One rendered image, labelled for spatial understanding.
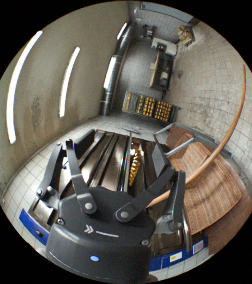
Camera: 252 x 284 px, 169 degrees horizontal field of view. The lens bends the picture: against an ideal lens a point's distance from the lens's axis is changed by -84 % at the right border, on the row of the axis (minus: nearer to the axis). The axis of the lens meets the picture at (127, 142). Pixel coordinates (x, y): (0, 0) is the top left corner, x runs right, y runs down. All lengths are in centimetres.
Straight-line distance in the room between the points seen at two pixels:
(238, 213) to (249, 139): 93
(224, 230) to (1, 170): 202
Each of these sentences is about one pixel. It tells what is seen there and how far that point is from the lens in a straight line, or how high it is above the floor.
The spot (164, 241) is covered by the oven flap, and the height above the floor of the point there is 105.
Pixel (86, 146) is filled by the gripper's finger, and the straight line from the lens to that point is 17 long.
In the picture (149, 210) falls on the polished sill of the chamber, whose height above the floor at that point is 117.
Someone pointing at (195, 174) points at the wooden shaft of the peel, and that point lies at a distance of 46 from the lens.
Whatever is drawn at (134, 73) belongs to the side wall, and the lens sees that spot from 547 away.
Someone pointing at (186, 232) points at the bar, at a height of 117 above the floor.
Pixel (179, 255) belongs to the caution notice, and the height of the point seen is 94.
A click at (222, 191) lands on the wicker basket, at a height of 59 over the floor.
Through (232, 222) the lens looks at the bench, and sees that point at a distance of 99.
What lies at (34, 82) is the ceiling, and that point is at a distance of 127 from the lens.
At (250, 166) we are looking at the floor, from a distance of 148.
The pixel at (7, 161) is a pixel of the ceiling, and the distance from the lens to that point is 123.
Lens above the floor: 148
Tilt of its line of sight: 2 degrees down
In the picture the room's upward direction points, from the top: 77 degrees counter-clockwise
